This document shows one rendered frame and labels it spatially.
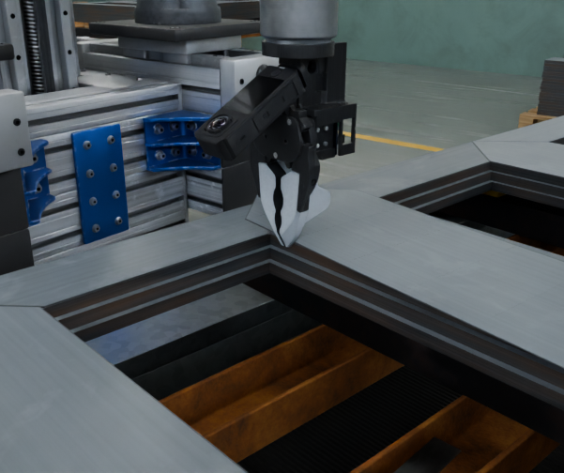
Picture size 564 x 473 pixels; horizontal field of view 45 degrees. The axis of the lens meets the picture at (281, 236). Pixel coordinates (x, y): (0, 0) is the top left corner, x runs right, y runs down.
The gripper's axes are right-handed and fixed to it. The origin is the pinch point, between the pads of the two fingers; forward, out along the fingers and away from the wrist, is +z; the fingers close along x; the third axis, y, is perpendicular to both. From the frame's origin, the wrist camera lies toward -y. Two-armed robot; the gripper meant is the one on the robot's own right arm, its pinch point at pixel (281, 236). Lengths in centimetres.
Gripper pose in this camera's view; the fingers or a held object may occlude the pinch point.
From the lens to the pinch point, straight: 72.9
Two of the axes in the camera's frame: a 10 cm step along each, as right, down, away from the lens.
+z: 0.0, 9.3, 3.7
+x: -6.7, -2.7, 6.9
